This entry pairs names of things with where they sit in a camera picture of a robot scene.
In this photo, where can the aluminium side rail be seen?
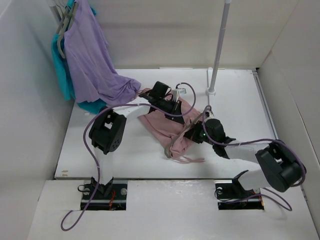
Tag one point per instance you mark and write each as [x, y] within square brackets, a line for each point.
[265, 106]

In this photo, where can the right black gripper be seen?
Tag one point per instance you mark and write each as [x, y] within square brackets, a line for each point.
[193, 133]

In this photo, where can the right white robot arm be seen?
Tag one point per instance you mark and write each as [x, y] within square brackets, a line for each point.
[279, 167]

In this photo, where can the white garment rack pole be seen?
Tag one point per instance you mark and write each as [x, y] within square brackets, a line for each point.
[226, 8]

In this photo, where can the grey hanger with purple shirt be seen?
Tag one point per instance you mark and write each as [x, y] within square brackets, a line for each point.
[68, 16]

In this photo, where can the pink trousers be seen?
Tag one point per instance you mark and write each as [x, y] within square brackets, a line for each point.
[164, 130]

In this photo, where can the grey hanger with teal shirt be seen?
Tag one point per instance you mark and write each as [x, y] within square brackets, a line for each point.
[59, 46]

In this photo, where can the purple t-shirt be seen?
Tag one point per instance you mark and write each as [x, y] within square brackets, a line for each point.
[91, 69]

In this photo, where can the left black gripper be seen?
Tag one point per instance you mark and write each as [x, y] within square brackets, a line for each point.
[177, 107]

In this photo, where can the teal t-shirt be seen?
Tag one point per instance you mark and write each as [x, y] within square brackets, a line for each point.
[65, 81]

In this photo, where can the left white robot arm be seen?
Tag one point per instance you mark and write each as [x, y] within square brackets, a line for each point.
[104, 133]

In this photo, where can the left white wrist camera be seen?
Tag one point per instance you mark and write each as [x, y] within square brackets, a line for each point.
[177, 93]

